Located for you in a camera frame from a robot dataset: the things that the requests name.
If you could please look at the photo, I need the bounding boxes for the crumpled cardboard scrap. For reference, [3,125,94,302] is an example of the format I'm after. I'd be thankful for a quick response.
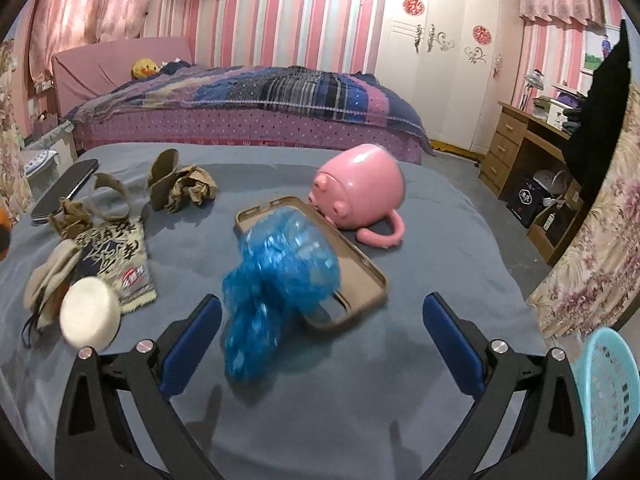
[50,199,93,241]

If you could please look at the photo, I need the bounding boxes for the patchwork bed blanket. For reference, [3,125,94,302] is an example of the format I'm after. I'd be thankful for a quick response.
[67,65,428,131]

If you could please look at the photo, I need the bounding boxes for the brown phone case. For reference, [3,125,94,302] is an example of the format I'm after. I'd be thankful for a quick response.
[235,196,390,332]

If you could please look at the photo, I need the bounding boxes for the pink pig cup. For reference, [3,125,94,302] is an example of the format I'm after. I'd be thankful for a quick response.
[307,143,407,251]

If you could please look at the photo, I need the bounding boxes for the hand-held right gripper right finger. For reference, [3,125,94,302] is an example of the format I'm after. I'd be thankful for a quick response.
[422,292,588,480]

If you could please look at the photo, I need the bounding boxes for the beige cloth pouch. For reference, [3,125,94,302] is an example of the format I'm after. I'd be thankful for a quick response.
[22,240,83,348]

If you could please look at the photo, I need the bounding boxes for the white fan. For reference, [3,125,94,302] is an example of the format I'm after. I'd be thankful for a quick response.
[532,170,568,196]

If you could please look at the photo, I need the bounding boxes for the black box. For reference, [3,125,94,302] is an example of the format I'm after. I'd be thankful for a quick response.
[506,175,543,228]

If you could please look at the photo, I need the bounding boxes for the torn cardboard tube piece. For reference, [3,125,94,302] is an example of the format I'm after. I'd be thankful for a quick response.
[146,148,183,211]

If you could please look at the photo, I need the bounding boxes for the white nightstand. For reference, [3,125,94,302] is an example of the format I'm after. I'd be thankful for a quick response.
[20,120,78,181]

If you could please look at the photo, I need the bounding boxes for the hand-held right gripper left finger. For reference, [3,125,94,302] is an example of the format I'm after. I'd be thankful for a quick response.
[55,294,223,480]

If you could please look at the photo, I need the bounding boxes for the cream wardrobe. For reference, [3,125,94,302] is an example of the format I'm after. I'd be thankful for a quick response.
[375,0,523,153]

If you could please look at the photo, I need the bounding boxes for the wooden desk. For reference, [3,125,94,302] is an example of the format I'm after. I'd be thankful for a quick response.
[479,101,586,266]

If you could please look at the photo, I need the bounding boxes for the brown paper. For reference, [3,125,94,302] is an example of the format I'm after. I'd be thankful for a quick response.
[167,165,218,213]

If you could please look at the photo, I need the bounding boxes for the white box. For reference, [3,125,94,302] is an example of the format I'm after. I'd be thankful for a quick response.
[532,97,576,128]

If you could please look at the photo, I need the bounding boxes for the printed snack wrapper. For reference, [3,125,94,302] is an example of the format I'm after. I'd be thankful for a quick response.
[75,212,158,316]

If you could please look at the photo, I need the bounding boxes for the pink window curtain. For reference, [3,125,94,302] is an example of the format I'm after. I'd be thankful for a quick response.
[27,0,156,86]

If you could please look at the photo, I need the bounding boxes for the torn cardboard tube ring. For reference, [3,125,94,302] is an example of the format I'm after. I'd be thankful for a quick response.
[92,172,133,221]

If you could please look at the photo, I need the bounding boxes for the desk lamp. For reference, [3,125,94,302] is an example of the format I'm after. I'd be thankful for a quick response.
[520,69,543,111]

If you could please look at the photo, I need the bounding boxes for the black hanging garment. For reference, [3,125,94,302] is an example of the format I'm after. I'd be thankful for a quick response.
[565,19,635,191]

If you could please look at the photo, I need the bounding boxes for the blue plastic bag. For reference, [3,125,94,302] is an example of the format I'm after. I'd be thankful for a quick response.
[222,205,342,383]

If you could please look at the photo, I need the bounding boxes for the pink headboard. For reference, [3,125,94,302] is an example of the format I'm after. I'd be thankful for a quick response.
[51,36,196,118]

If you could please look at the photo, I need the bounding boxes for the yellow duck plush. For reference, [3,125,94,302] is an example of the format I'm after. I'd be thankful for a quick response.
[131,57,161,81]

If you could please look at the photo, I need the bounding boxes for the floral cloth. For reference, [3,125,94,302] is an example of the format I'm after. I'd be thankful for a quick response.
[525,130,640,341]
[0,40,33,226]

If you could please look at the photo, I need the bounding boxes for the grey table cloth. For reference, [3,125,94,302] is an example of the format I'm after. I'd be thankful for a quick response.
[0,142,551,480]

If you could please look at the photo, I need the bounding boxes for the black remote control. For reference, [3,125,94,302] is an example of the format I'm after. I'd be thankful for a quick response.
[31,158,100,225]

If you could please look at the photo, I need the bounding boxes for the turquoise plastic basket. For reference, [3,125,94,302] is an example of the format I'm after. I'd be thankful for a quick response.
[570,326,640,480]

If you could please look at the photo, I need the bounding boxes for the orange object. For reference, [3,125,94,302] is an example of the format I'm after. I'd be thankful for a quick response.
[0,205,13,261]

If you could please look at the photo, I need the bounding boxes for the white round soap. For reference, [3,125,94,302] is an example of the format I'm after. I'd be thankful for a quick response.
[60,276,122,351]

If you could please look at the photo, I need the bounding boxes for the bed with purple dotted sheet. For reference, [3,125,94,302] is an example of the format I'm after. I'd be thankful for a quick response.
[65,65,436,166]

